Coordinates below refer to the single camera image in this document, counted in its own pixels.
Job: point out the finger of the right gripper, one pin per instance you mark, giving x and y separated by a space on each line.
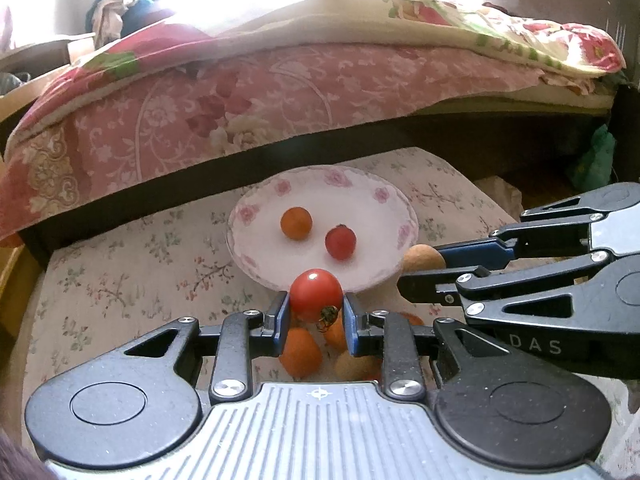
490 252
436 286

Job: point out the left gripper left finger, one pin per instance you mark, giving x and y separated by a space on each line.
143 399

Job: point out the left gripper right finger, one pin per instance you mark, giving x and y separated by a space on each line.
495 405

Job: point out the brown kiwi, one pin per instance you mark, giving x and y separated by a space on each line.
422 257
350 368

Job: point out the small red cherry tomato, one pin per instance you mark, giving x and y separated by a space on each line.
340 242

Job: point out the round red tomato with stem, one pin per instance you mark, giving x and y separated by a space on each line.
316 297

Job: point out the small orange tangerine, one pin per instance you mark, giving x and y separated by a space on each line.
296 223

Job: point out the white floral plate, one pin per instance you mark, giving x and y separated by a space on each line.
381 216

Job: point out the floral tablecloth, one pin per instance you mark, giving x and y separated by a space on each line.
100 293

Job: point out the green bag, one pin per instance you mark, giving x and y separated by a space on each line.
595 168

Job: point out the floral quilt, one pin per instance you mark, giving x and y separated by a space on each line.
570 49

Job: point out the pink floral bed sheet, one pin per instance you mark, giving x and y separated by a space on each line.
146 108

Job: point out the wooden nightstand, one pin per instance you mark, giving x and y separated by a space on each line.
37 65

